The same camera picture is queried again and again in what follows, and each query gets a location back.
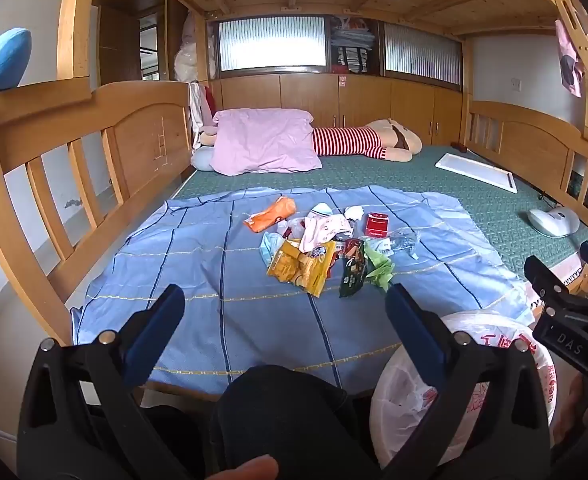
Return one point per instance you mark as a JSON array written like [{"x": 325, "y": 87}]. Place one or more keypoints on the pink hanging cloth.
[{"x": 568, "y": 60}]

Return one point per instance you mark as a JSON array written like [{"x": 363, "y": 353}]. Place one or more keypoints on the white and red towel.
[{"x": 199, "y": 107}]

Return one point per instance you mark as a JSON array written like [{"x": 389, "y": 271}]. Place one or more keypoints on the white rounded device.
[{"x": 553, "y": 222}]

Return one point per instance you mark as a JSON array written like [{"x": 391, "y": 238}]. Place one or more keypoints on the green paper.
[{"x": 378, "y": 267}]

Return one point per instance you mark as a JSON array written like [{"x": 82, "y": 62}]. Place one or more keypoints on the shelf niche with books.
[{"x": 353, "y": 45}]

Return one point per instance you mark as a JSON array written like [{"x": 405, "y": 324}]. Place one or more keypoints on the pink and white wrapper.
[{"x": 324, "y": 230}]

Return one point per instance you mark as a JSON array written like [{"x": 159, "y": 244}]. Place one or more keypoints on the small brown block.
[{"x": 459, "y": 147}]

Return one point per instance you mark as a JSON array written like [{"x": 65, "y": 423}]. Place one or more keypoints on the white tissue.
[{"x": 354, "y": 213}]

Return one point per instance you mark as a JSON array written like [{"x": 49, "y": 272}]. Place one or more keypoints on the green patterned mattress mat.
[{"x": 473, "y": 210}]

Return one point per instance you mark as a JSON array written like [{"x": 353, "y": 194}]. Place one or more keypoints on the ribbed glass window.
[
  {"x": 271, "y": 42},
  {"x": 423, "y": 55}
]

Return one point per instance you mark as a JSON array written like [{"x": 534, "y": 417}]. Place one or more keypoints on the wooden bunk bed frame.
[{"x": 139, "y": 140}]

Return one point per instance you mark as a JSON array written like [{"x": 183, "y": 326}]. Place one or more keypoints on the white flat board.
[{"x": 473, "y": 170}]

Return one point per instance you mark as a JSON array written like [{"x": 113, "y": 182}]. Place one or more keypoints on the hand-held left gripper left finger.
[{"x": 161, "y": 320}]

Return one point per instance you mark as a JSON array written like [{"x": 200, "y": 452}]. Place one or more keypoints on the blue whale plush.
[{"x": 6, "y": 57}]

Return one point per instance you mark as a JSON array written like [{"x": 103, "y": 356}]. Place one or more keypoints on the striped plush doll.
[{"x": 349, "y": 142}]

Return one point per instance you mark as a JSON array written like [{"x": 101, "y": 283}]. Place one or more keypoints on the tan plush toy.
[{"x": 208, "y": 137}]

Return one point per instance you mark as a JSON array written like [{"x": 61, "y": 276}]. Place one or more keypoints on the red cigarette box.
[{"x": 376, "y": 225}]

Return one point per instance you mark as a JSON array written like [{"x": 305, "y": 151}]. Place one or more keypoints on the white bag-lined trash bin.
[{"x": 403, "y": 410}]

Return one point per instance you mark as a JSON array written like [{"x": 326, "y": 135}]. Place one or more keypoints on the orange snack packet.
[{"x": 271, "y": 215}]

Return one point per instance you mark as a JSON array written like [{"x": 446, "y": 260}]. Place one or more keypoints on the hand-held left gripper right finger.
[{"x": 411, "y": 320}]

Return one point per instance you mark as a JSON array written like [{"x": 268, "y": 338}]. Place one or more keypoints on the dark green snack packet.
[{"x": 352, "y": 270}]

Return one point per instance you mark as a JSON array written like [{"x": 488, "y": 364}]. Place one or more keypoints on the yellow snack packet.
[{"x": 299, "y": 267}]

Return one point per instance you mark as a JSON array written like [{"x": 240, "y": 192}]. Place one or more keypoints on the person's left hand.
[{"x": 246, "y": 470}]

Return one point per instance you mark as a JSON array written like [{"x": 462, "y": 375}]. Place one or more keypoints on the pink pillow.
[{"x": 264, "y": 140}]

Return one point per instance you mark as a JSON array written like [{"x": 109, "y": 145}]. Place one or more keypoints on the white wall socket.
[{"x": 516, "y": 83}]

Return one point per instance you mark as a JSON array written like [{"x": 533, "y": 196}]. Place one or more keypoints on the light blue pillow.
[{"x": 203, "y": 159}]

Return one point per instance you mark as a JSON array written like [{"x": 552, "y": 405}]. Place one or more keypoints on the dark wooden wardrobe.
[{"x": 119, "y": 35}]

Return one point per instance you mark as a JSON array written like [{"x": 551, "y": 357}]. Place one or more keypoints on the blue face mask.
[{"x": 271, "y": 247}]

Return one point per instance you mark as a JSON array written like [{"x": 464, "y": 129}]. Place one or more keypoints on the blue checked blanket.
[{"x": 199, "y": 285}]

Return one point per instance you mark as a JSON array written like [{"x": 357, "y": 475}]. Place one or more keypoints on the person's leg in black trousers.
[{"x": 284, "y": 420}]

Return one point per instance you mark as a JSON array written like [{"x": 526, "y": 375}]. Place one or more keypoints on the white plastic bags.
[{"x": 185, "y": 55}]

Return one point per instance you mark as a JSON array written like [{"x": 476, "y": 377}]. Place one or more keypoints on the person's right hand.
[{"x": 581, "y": 410}]

